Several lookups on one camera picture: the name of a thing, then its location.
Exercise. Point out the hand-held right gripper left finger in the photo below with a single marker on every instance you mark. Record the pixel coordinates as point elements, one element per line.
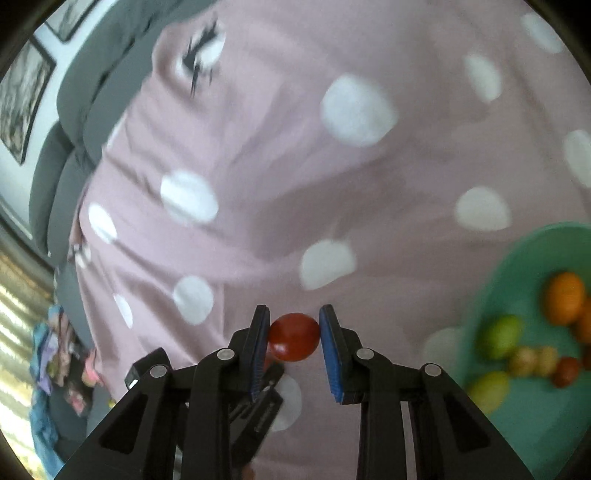
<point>259,355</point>

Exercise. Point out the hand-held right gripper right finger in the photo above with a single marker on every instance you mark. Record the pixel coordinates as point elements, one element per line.
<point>330,355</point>

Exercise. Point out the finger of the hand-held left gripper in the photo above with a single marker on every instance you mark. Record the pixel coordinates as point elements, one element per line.
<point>273,376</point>
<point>258,420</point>

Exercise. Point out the small yellow-green fruit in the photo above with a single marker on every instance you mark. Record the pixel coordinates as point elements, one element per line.
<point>489,391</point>

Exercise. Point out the large green mango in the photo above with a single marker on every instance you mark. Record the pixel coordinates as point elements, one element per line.
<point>501,337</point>

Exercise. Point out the tan round fruit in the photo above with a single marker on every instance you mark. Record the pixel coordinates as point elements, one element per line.
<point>524,362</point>

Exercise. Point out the green plastic basin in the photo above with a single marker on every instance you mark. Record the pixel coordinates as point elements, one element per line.
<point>521,277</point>

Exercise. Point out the small tan fruit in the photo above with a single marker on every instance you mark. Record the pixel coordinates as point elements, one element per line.
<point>548,362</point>

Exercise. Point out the colourful clothes pile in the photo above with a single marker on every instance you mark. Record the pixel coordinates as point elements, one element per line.
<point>64,360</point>

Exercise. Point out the pink polka dot blanket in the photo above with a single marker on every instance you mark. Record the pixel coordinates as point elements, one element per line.
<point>323,184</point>

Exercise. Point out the orange tangerine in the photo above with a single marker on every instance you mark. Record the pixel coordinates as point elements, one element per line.
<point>584,325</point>
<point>563,299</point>

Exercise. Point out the grey sofa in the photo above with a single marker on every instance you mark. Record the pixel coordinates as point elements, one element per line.
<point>92,101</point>

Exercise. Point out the large framed wall picture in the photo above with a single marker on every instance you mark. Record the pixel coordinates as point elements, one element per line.
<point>23,97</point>

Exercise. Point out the small framed wall picture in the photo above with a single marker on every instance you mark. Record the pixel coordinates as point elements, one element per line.
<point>69,18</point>

